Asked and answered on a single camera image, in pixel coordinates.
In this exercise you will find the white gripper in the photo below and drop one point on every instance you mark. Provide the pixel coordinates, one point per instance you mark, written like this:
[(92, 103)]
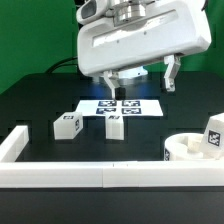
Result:
[(134, 33)]

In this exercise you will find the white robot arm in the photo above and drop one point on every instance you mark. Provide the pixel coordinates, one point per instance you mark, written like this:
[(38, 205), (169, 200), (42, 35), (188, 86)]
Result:
[(119, 36)]

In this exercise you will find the white U-shaped fence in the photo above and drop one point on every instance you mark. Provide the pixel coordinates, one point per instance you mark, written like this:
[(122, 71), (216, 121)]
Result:
[(15, 174)]

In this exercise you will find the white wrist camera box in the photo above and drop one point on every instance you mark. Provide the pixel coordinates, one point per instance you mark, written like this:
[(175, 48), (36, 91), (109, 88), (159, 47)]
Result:
[(91, 11)]

